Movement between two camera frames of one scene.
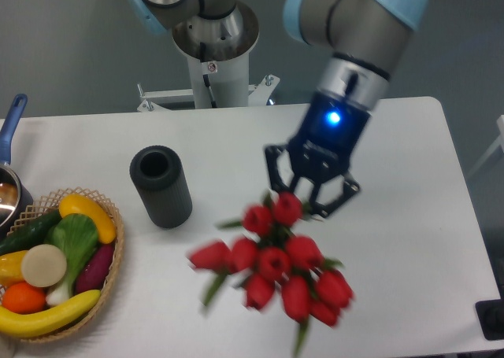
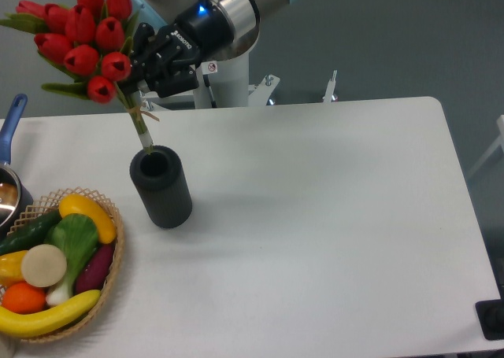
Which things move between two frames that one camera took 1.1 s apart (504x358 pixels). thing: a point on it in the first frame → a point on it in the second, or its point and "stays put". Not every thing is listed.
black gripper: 322,150 → 201,33
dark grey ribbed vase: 159,173 stays put
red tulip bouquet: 276,269 → 88,41
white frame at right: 499,141 stays put
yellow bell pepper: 11,268 stays put
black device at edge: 491,318 stays put
